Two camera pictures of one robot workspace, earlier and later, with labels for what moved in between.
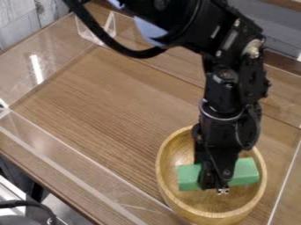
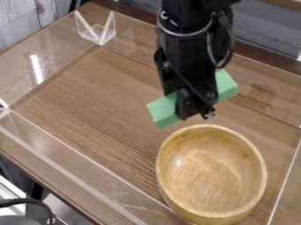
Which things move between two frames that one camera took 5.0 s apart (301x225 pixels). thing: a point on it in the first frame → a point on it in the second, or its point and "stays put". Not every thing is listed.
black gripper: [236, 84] → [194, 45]
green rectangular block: [244, 174] → [163, 108]
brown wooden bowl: [198, 205] stays put
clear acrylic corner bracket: [85, 32] stays put
